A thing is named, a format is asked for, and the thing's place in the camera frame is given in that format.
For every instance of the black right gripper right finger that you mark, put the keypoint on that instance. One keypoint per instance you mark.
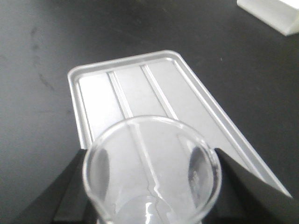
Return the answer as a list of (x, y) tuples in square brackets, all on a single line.
[(246, 199)]

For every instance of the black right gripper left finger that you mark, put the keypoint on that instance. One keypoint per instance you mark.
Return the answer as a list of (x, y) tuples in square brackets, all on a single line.
[(64, 201)]

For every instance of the clear glass beaker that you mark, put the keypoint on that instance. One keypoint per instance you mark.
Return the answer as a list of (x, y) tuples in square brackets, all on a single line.
[(151, 170)]

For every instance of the silver metal tray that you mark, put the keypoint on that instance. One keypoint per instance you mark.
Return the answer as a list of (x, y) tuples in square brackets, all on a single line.
[(159, 83)]

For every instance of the white translucent plastic box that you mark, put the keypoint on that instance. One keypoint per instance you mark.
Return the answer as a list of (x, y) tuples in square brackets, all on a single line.
[(281, 15)]

